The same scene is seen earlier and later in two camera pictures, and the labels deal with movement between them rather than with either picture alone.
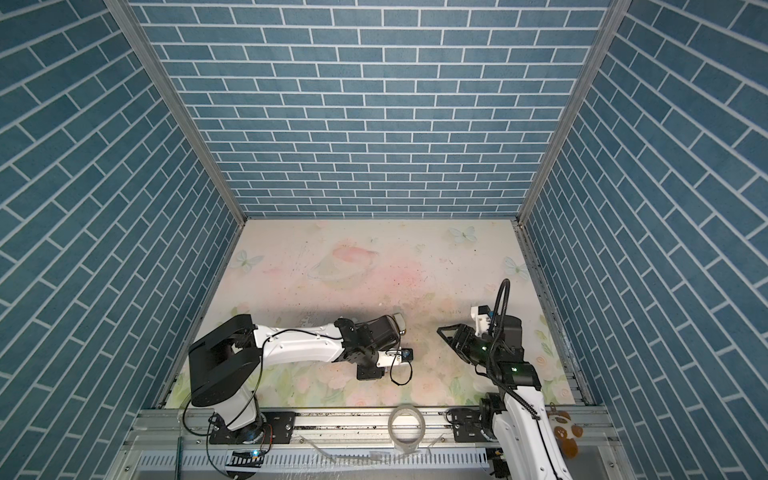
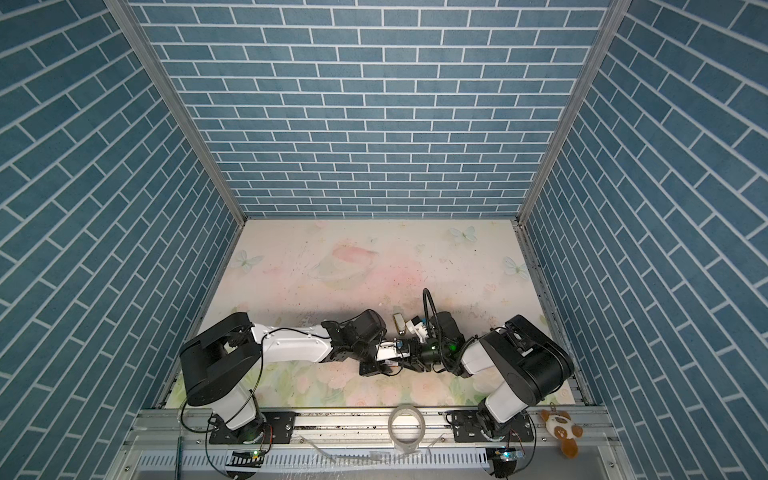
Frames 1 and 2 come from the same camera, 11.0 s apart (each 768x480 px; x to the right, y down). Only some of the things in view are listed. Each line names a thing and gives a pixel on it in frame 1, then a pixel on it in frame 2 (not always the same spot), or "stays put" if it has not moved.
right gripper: x=464 y=330 -> x=417 y=364
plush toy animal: x=565 y=431 stays put
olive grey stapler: x=400 y=323 stays put
